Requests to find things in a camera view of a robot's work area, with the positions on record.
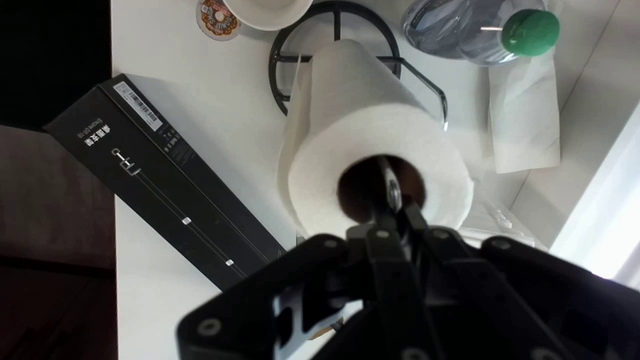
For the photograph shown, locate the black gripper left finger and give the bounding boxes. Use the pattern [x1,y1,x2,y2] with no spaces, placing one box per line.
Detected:
[174,222,428,360]

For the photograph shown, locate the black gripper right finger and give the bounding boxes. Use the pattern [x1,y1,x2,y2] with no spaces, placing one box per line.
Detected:
[398,202,640,360]

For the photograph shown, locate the black wire paper towel holder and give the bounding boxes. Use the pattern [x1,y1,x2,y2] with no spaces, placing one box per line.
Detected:
[268,0,450,219]

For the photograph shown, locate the white paper towel roll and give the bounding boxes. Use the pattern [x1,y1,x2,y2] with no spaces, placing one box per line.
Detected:
[279,38,476,238]

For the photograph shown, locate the folded white paper towel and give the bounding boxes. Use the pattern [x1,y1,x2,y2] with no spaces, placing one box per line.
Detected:
[487,52,564,177]

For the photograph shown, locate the white plastic container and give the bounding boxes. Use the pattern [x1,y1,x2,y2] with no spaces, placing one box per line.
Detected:
[458,188,546,250]

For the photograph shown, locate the long black cardboard box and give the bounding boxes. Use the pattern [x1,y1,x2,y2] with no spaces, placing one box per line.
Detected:
[42,74,288,292]

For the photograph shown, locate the dish soap bottle green cap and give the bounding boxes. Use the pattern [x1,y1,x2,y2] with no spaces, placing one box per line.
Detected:
[400,0,562,67]

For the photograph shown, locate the dark brown cabinet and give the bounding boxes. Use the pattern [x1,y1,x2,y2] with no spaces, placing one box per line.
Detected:
[0,0,120,360]

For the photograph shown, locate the patterned white mug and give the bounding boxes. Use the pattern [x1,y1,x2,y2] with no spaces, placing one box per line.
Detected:
[223,0,317,35]

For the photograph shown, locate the small round patterned coaster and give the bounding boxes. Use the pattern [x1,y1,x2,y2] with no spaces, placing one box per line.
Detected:
[194,0,242,42]

